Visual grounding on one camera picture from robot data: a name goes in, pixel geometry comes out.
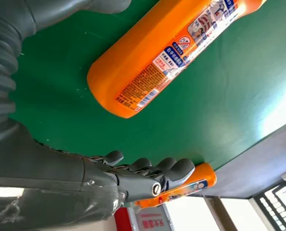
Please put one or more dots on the dark window grille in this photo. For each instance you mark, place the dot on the dark window grille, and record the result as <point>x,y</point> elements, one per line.
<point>277,207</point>

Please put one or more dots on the red and white sign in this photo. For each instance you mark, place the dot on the red and white sign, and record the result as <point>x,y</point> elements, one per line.
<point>147,221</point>

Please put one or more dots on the orange bottle with cartoon label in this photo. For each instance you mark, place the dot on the orange bottle with cartoon label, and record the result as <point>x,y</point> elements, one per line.
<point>203,178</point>

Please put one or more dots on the grey metal post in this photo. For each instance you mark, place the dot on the grey metal post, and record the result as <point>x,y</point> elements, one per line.
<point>220,215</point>

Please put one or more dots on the ribbed grey right arm sleeve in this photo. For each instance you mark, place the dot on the ribbed grey right arm sleeve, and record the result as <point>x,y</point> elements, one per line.
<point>1,79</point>

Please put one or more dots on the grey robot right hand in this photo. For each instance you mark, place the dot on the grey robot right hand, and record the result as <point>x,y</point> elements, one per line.
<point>36,172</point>

